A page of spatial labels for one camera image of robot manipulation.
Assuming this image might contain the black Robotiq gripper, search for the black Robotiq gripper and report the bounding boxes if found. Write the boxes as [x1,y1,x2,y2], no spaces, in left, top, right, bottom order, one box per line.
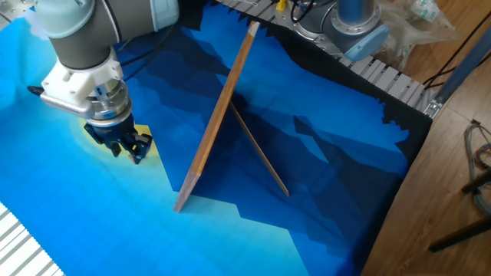
[84,113,153,166]

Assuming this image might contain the blue landscape print cloth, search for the blue landscape print cloth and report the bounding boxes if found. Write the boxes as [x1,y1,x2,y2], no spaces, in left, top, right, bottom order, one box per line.
[0,0,433,276]

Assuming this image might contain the clear plastic bag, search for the clear plastic bag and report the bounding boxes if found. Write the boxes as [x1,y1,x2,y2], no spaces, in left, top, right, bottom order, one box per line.
[377,0,461,72]

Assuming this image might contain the blue aluminium profile bar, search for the blue aluminium profile bar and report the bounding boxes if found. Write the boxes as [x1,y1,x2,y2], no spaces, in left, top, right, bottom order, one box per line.
[423,25,491,120]

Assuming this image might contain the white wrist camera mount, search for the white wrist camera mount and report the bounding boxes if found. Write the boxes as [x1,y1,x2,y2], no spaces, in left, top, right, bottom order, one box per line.
[39,48,126,120]

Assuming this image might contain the wooden picture frame with stand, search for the wooden picture frame with stand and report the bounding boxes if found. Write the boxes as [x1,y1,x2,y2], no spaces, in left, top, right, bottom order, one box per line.
[172,21,291,214]

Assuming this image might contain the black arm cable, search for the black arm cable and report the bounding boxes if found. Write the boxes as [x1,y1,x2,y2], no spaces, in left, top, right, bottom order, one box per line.
[114,22,178,82]

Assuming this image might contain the thin black floor cables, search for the thin black floor cables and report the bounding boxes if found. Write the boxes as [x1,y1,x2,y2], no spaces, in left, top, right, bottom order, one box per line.
[421,11,491,90]

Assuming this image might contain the grey cable bundle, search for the grey cable bundle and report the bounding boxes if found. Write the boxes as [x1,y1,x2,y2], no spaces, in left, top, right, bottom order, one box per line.
[463,119,491,218]

